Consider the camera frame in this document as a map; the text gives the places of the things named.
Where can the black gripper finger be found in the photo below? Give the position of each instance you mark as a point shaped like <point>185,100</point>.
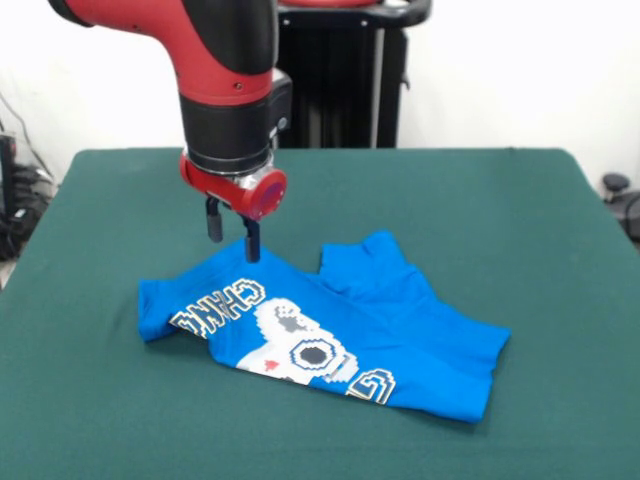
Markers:
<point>252,245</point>
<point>214,225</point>

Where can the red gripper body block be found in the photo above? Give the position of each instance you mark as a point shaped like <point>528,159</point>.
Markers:
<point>245,197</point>

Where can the blue printed t-shirt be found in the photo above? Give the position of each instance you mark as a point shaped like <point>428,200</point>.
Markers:
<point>425,350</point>

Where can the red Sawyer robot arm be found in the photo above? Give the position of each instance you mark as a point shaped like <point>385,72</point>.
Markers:
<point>220,75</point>

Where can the dark green table cloth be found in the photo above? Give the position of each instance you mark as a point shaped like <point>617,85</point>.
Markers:
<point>100,375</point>

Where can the gray office chair base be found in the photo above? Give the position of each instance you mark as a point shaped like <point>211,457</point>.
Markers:
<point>617,182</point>

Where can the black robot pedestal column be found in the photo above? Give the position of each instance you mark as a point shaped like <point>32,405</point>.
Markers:
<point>345,85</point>

